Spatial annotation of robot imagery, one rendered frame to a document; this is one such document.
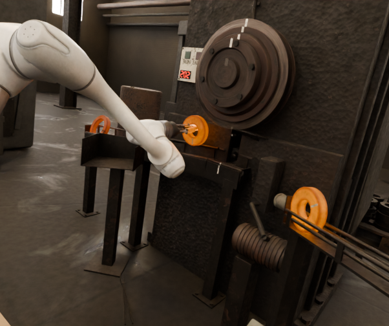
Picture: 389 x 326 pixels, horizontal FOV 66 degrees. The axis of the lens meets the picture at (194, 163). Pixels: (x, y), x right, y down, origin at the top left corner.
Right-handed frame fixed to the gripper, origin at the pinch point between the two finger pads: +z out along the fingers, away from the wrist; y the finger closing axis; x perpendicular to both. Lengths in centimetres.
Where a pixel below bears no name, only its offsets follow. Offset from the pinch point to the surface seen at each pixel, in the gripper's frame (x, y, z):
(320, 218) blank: -13, 74, -24
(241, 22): 49, 18, 0
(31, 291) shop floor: -81, -31, -69
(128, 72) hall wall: -1, -834, 613
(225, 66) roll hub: 30.4, 19.8, -10.0
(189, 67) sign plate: 28.7, -19.6, 12.7
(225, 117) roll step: 8.9, 19.4, -3.5
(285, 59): 35, 41, -1
